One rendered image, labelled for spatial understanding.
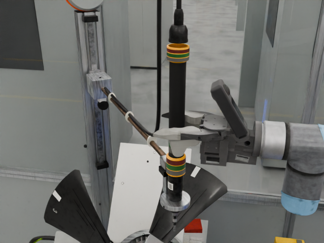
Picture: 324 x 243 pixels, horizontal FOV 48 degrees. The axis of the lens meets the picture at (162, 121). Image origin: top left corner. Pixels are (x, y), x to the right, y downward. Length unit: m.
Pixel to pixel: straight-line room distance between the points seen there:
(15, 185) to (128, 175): 0.87
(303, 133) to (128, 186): 0.73
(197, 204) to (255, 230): 0.86
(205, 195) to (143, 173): 0.35
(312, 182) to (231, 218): 1.05
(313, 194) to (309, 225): 1.04
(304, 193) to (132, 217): 0.67
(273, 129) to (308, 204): 0.17
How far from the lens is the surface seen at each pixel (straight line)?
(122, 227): 1.29
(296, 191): 0.78
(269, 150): 0.72
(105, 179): 1.61
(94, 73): 1.36
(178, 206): 0.83
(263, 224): 1.81
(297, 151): 0.73
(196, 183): 1.03
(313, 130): 0.74
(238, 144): 0.74
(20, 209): 2.11
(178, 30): 0.68
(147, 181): 1.28
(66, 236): 1.26
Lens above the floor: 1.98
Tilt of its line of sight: 25 degrees down
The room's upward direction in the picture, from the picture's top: straight up
